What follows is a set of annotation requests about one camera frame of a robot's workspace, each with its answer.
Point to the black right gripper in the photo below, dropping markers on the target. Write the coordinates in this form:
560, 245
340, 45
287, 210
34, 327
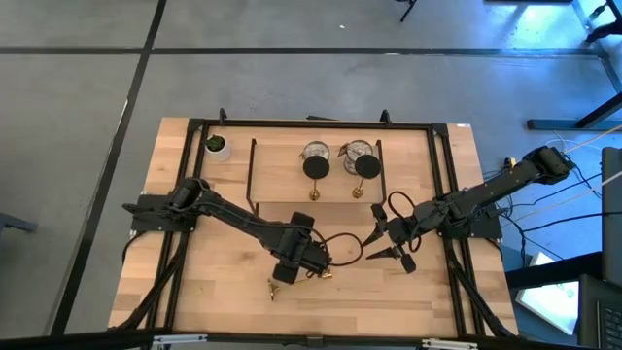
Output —
408, 226

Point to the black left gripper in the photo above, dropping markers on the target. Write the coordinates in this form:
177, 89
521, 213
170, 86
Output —
291, 248

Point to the brass candlestick holder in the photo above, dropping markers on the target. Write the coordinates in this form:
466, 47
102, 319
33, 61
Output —
316, 166
368, 166
273, 290

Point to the glass jar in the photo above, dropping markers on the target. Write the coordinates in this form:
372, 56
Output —
316, 147
357, 148

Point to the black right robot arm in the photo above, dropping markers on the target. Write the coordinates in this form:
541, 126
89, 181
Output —
505, 182

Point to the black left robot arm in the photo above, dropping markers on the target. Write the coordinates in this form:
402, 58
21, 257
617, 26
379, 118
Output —
233, 216

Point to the wooden shelf riser black legs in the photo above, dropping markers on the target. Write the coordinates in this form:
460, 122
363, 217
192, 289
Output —
282, 180

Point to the white pot with green plant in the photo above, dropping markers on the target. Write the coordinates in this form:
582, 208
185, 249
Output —
221, 154

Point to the yellow power plug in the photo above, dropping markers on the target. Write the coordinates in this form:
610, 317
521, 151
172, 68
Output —
510, 163

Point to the white glowing screen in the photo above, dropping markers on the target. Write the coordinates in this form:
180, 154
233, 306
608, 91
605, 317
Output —
549, 301

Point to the black desk bar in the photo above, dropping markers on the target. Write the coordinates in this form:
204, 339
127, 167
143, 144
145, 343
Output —
559, 269

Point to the black laptop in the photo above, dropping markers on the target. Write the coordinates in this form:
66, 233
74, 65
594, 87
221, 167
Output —
602, 316

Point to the dark grey monitor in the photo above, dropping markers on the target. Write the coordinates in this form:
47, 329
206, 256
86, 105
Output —
613, 219

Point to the black chair leg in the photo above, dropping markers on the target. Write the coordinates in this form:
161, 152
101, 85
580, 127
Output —
408, 10

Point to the person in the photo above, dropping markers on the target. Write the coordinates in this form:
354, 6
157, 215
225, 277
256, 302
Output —
605, 31

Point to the grey floor object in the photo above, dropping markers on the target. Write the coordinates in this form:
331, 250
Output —
12, 222

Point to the silver aluminium bracket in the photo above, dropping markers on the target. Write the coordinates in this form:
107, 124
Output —
447, 344
180, 339

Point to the black aluminium table frame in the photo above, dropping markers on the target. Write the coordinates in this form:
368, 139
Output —
316, 124

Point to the black desk leg frame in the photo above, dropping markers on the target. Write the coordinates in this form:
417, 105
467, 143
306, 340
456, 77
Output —
554, 124

